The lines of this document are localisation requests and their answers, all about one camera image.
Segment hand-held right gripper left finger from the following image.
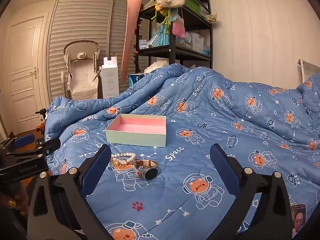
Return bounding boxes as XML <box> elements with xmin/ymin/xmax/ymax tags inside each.
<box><xmin>27</xmin><ymin>145</ymin><xmax>112</xmax><ymax>240</ymax></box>

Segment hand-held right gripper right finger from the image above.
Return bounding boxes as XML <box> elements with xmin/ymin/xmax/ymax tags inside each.
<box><xmin>207</xmin><ymin>143</ymin><xmax>293</xmax><ymax>240</ymax></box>

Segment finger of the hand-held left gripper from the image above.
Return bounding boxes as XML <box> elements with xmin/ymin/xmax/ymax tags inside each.
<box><xmin>36</xmin><ymin>138</ymin><xmax>61</xmax><ymax>153</ymax></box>
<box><xmin>7</xmin><ymin>133</ymin><xmax>36</xmax><ymax>151</ymax></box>

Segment thin gold bangle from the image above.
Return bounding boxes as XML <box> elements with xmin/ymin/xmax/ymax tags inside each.
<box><xmin>110</xmin><ymin>160</ymin><xmax>134</xmax><ymax>172</ymax></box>

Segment white pearl bracelet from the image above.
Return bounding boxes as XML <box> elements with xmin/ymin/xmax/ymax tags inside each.
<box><xmin>111</xmin><ymin>152</ymin><xmax>138</xmax><ymax>166</ymax></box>

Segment rose gold wristwatch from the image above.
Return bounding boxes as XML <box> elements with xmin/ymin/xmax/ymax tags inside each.
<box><xmin>132</xmin><ymin>159</ymin><xmax>159</xmax><ymax>181</ymax></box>

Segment mint green box pink lining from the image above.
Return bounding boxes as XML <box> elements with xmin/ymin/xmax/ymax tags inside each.
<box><xmin>105</xmin><ymin>113</ymin><xmax>167</xmax><ymax>148</ymax></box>

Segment blue astronaut bear printed blanket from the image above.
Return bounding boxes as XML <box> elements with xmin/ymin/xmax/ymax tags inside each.
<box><xmin>44</xmin><ymin>63</ymin><xmax>320</xmax><ymax>240</ymax></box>

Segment white panelled door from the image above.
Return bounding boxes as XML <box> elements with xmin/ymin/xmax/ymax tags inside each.
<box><xmin>4</xmin><ymin>17</ymin><xmax>47</xmax><ymax>133</ymax></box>

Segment white folded high chair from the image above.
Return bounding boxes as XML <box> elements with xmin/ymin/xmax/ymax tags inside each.
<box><xmin>61</xmin><ymin>41</ymin><xmax>101</xmax><ymax>101</ymax></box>

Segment tall white carton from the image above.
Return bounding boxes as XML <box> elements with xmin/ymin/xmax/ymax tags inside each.
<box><xmin>101</xmin><ymin>57</ymin><xmax>120</xmax><ymax>99</ymax></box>

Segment smartphone with lit screen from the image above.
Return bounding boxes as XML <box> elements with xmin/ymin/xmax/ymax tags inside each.
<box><xmin>290</xmin><ymin>203</ymin><xmax>308</xmax><ymax>239</ymax></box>

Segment blue tissue pack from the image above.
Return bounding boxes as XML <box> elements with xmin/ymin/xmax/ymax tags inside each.
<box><xmin>128</xmin><ymin>73</ymin><xmax>146</xmax><ymax>88</ymax></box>

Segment black metal shelf rack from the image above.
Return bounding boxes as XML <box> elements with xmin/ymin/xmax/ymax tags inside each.
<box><xmin>136</xmin><ymin>0</ymin><xmax>213</xmax><ymax>71</ymax></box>

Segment white plastic basket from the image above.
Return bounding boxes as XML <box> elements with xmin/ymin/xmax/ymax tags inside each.
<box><xmin>191</xmin><ymin>33</ymin><xmax>205</xmax><ymax>54</ymax></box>

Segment louvered wardrobe doors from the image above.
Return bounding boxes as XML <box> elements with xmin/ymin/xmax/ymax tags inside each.
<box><xmin>47</xmin><ymin>0</ymin><xmax>151</xmax><ymax>101</ymax></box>

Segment pink hanging strip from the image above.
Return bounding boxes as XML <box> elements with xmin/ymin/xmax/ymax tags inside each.
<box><xmin>120</xmin><ymin>0</ymin><xmax>144</xmax><ymax>82</ymax></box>

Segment blue bottles on shelf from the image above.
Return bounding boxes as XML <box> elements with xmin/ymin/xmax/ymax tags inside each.
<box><xmin>149</xmin><ymin>27</ymin><xmax>171</xmax><ymax>47</ymax></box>

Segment pink knit pouch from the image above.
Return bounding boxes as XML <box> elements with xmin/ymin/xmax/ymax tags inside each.
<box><xmin>172</xmin><ymin>19</ymin><xmax>186</xmax><ymax>39</ymax></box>

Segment green frog plush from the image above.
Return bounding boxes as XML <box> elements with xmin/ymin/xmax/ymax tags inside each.
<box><xmin>151</xmin><ymin>3</ymin><xmax>176</xmax><ymax>34</ymax></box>

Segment green storage box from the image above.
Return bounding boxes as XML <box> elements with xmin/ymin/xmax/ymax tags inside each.
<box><xmin>186</xmin><ymin>0</ymin><xmax>209</xmax><ymax>16</ymax></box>

